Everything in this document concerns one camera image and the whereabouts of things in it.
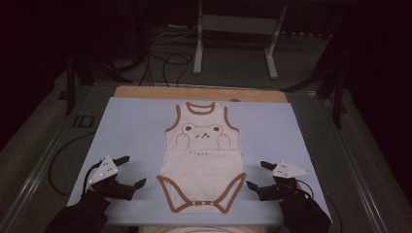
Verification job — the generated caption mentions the black tripod stand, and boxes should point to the black tripod stand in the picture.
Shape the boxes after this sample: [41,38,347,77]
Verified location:
[280,32,348,130]
[57,48,134,117]

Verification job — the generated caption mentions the metal rail frame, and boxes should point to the metal rail frame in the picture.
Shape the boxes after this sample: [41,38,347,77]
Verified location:
[0,82,390,233]

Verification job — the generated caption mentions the wooden table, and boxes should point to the wooden table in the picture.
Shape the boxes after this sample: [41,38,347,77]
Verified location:
[113,84,289,104]

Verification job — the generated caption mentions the white floor cables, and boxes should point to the white floor cables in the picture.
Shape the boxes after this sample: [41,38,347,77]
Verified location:
[150,23,199,46]

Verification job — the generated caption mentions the small black floor bracket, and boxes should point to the small black floor bracket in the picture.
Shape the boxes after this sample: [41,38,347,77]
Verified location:
[72,115,96,129]

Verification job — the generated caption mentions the long black floor cable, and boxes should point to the long black floor cable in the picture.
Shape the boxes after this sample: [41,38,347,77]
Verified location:
[48,130,97,198]

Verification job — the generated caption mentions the looped black floor cables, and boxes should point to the looped black floor cables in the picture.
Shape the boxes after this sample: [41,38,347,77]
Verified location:
[139,51,194,88]

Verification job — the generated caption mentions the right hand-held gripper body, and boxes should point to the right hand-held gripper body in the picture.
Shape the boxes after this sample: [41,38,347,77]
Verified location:
[257,160,311,202]

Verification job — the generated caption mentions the cream baby bodysuit brown trim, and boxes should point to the cream baby bodysuit brown trim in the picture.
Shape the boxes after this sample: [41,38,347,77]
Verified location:
[156,101,248,216]

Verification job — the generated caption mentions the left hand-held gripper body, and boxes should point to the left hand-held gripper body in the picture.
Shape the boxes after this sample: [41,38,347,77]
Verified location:
[86,154,136,202]

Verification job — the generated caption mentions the white metal stand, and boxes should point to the white metal stand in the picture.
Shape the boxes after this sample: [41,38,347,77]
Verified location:
[192,0,289,81]

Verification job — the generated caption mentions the person's left hand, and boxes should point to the person's left hand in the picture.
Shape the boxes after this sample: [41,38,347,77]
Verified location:
[85,189,113,209]

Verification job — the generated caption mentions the person's right hand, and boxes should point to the person's right hand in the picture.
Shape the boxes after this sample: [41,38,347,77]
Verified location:
[279,190,314,212]

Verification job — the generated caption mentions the left hand-held gripper cable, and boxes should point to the left hand-held gripper cable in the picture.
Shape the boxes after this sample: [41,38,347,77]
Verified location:
[82,159,104,195]

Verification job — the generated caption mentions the light blue table mat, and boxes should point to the light blue table mat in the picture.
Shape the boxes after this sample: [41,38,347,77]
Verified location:
[66,96,332,226]

